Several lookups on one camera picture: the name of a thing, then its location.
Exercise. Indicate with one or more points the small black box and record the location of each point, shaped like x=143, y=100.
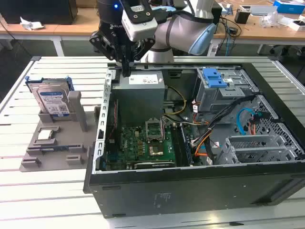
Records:
x=241, y=16

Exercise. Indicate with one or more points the white flat box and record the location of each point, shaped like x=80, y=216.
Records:
x=293, y=23

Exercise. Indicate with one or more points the green motherboard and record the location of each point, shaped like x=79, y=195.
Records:
x=133, y=148

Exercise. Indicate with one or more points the grey parts rack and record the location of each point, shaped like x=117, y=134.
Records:
x=64, y=133

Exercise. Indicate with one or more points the clear plastic bag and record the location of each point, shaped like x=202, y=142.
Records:
x=271, y=19

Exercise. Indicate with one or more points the blue plastic latch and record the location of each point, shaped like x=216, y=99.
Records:
x=212, y=78

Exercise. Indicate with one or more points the blue cardboard box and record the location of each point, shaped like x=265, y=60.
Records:
x=288, y=6

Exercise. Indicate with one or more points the black open PC case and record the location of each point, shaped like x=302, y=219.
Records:
x=190, y=190

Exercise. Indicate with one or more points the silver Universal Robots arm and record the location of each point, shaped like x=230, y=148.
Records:
x=176, y=31

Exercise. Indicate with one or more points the grey metal drive cage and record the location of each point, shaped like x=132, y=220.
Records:
x=214, y=100

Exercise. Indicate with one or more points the grey power supply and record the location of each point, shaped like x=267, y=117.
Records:
x=138, y=100

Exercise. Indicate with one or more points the crumpled white paper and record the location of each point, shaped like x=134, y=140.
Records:
x=31, y=25

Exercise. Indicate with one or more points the grey metal disk bay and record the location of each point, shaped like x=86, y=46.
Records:
x=257, y=152

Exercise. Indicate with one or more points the black RAM slot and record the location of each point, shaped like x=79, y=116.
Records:
x=176, y=145

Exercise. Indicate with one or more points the dark RAM stick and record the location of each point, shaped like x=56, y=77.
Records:
x=187, y=148

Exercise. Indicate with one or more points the black camera bracket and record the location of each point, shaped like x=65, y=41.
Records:
x=143, y=14

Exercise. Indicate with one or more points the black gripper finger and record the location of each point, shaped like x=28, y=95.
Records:
x=100, y=43
x=143, y=48

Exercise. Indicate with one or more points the wooden desk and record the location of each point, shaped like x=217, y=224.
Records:
x=71, y=29

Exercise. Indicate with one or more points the black graphics card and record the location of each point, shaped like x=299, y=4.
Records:
x=152, y=165

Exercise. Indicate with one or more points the CPU socket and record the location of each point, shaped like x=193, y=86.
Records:
x=156, y=150

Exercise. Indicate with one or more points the flat grey tray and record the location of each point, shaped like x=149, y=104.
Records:
x=263, y=10

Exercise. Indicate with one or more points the silver CPU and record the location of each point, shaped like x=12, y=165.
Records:
x=45, y=134

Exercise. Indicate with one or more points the large black box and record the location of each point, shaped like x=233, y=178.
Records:
x=35, y=12

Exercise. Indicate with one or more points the hard disk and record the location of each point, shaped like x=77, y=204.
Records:
x=51, y=97

